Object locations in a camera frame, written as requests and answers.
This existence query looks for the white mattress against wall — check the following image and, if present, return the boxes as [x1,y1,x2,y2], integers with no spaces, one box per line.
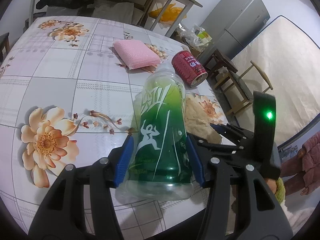
[232,16,319,145]

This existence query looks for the white bags in box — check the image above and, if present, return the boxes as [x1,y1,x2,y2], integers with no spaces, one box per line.
[176,23,212,52]

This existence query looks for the grey refrigerator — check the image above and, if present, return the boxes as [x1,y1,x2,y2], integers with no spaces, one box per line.
[198,0,270,64]

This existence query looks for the yellow plastic bag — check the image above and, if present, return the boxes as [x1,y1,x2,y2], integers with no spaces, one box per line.
[148,3,183,24]

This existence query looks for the pink sponge pad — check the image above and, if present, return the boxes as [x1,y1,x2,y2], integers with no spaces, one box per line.
[113,40,161,69]

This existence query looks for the dark wooden stool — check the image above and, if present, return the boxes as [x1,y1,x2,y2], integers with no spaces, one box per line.
[203,49,238,79]

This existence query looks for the black clothes under shelf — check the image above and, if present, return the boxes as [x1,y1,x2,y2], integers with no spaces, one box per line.
[36,0,94,10]

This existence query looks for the red drink can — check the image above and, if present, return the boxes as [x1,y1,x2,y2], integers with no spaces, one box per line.
[171,50,208,88]

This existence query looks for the green plastic drink bottle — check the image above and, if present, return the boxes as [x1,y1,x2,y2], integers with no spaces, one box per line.
[116,63,193,203]

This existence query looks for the wooden chair dark seat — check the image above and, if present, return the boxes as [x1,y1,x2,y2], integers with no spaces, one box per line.
[214,61,273,116]

